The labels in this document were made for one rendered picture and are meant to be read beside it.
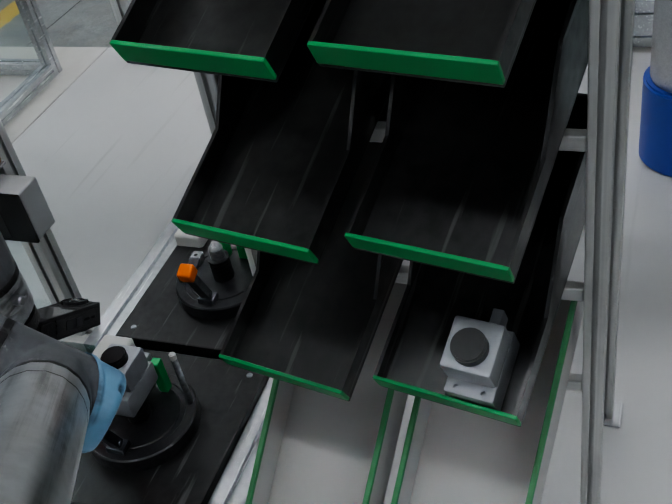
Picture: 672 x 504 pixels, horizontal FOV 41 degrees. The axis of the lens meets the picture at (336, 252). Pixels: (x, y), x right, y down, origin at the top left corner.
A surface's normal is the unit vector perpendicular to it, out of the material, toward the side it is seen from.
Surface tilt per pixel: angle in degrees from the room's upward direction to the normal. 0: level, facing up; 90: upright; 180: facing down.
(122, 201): 0
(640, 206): 0
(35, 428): 47
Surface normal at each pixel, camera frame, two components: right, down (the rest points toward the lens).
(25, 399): 0.07, -0.98
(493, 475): -0.44, -0.10
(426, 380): -0.34, -0.43
